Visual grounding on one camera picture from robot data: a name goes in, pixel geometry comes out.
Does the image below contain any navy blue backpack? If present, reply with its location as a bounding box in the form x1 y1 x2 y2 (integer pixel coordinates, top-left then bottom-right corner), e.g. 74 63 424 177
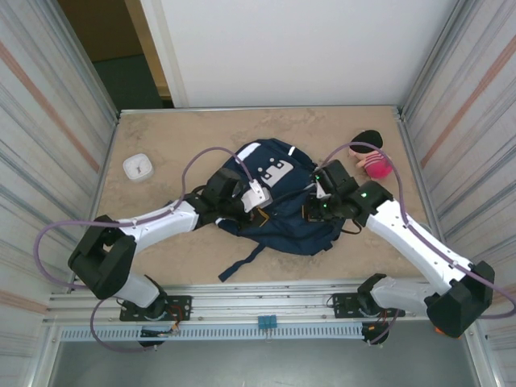
209 138 343 282

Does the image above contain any plush doll with pink shirt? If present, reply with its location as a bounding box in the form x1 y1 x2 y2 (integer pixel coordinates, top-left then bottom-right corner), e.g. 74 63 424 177
347 129 394 181

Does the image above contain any small white square container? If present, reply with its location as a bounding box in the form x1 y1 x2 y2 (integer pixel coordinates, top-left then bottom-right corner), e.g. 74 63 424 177
123 152 156 183

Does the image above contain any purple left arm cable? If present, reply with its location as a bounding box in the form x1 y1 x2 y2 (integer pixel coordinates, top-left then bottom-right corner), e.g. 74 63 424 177
34 147 259 354

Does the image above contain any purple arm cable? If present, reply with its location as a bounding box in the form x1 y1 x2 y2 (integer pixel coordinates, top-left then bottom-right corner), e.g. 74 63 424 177
322 143 516 322
34 147 259 354

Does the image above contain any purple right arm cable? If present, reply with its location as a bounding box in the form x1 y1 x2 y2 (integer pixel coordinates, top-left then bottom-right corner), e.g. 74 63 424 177
322 143 516 322

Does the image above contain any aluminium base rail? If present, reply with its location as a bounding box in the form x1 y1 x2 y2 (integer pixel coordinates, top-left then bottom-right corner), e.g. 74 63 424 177
42 281 485 326

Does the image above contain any perforated cable tray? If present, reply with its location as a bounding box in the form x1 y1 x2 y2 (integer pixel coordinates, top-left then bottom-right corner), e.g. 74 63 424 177
59 325 364 343

